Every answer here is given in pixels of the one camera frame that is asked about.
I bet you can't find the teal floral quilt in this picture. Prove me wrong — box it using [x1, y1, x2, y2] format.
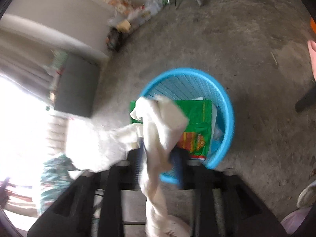
[39, 153, 82, 218]

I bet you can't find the green plastic crate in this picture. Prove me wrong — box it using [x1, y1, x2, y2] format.
[48, 51, 68, 76]

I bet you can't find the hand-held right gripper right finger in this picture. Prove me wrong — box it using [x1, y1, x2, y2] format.
[170, 149, 288, 237]

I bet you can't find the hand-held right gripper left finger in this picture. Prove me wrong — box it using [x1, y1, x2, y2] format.
[27, 138, 149, 237]

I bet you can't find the green red-label snack packet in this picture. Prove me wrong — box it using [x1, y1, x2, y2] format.
[130, 99, 213, 160]

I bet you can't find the blue plastic basket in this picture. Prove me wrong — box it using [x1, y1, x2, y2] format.
[137, 67, 234, 184]

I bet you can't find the beige curtain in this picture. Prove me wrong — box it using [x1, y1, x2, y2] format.
[0, 51, 58, 99]

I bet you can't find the person's leg in cream pants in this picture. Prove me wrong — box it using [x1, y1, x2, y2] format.
[281, 207, 315, 236]

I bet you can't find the white cloth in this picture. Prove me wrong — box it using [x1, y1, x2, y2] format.
[65, 95, 190, 237]

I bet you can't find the grey cabinet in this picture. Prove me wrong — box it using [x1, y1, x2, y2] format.
[54, 52, 99, 118]

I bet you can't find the pile of clear plastic bags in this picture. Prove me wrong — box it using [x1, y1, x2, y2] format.
[126, 0, 163, 27]

